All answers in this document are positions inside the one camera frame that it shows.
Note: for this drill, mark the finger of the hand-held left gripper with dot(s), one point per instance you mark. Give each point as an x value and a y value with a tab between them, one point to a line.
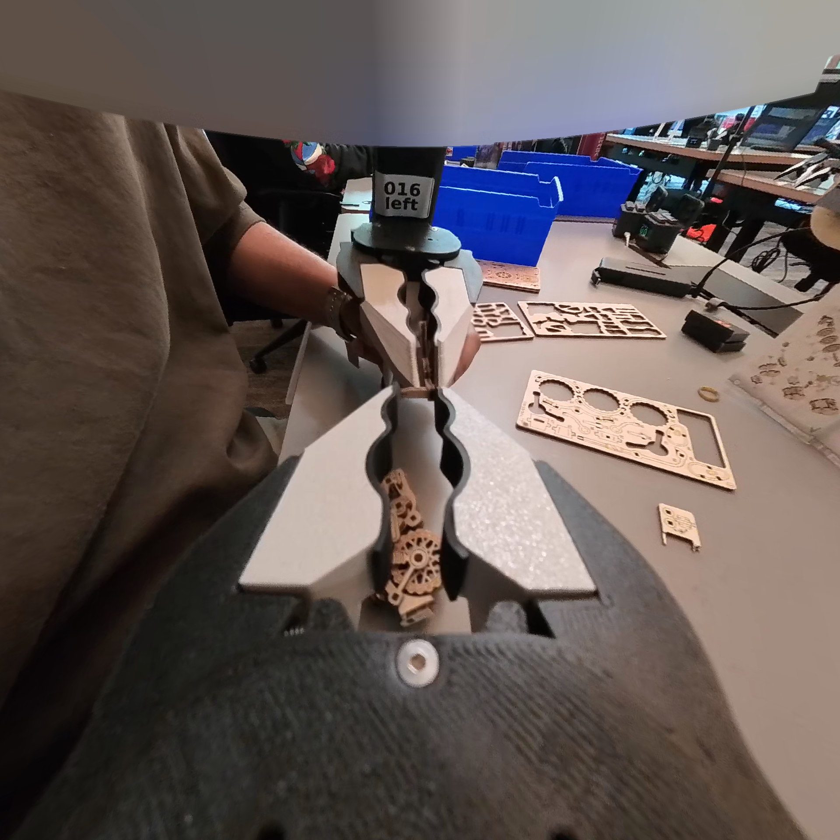
456	308
387	315

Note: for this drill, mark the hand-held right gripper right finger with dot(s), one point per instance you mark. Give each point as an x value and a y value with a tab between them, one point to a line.
518	531

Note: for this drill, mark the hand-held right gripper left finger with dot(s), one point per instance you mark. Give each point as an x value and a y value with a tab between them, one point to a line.
315	525

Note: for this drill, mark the wooden crank assembly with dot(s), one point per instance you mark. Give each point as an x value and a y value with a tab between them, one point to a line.
428	354

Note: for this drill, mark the wooden model assembly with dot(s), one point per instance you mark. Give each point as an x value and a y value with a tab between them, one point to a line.
417	558

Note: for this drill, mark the person's left forearm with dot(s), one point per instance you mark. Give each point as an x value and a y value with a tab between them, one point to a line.
282	275

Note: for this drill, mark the grey desk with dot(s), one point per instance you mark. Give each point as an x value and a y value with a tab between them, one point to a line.
590	558

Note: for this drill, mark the person's left hand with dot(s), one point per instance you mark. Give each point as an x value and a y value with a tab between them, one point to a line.
471	354

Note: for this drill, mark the wooden puzzle sheet with gears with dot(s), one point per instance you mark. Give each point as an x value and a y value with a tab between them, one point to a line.
502	338

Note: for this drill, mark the reddish wooden puzzle sheet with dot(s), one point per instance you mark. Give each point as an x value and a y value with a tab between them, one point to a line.
512	279

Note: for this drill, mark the large wooden puzzle sheet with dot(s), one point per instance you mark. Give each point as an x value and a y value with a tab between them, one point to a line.
656	463

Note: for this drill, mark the small wooden sheet fragment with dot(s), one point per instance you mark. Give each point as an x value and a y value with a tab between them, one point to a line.
686	525

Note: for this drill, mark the black flat bar device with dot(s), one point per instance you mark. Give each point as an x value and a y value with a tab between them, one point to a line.
643	279

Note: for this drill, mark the long wooden puzzle sheet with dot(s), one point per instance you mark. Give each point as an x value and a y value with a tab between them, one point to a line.
658	331

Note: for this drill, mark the black battery charger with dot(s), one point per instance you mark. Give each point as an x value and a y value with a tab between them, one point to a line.
649	229

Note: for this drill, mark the black box red label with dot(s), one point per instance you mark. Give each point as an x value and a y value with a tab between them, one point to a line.
712	331

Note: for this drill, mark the background wooden table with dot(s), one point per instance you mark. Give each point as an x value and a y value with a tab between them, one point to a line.
754	180

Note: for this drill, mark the printed instruction booklet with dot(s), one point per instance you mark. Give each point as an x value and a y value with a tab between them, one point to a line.
800	367

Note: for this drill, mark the grey flat base plate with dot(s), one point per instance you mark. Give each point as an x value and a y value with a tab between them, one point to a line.
754	289

